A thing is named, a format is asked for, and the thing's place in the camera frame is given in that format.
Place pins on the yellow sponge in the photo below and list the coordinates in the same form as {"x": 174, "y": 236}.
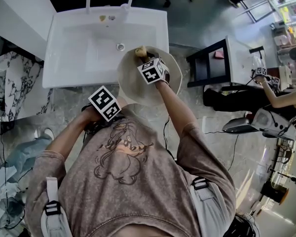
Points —
{"x": 140, "y": 51}

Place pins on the large cream bowl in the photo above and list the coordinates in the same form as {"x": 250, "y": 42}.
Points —
{"x": 135, "y": 88}

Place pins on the person's right forearm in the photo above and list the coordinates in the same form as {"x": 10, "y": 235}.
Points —
{"x": 175, "y": 112}

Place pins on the black sink stand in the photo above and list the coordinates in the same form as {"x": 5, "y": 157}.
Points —
{"x": 199, "y": 70}

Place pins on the pink sponge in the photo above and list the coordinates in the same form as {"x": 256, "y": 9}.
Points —
{"x": 218, "y": 54}

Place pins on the grey office chair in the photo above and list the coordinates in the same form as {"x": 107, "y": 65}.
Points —
{"x": 264, "y": 122}

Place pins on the white rectangular sink basin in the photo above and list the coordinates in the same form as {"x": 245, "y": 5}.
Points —
{"x": 84, "y": 58}

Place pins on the black box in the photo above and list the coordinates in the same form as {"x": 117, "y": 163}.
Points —
{"x": 273, "y": 192}

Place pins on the person's left forearm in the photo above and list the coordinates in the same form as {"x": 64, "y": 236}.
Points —
{"x": 69, "y": 134}

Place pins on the black faucet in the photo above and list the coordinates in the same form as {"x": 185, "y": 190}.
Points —
{"x": 256, "y": 50}

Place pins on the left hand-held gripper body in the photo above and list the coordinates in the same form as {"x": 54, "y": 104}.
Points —
{"x": 104, "y": 102}

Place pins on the marble pattern cabinet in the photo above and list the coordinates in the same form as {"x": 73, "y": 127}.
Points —
{"x": 19, "y": 88}

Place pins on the brown printed t-shirt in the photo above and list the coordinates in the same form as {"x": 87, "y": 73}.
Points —
{"x": 138, "y": 194}

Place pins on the white oval-bowl sink basin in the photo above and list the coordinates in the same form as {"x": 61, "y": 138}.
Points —
{"x": 239, "y": 63}

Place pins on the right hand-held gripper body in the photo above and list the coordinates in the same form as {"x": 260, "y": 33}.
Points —
{"x": 153, "y": 70}

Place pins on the chrome sink drain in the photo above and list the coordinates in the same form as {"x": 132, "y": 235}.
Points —
{"x": 120, "y": 47}

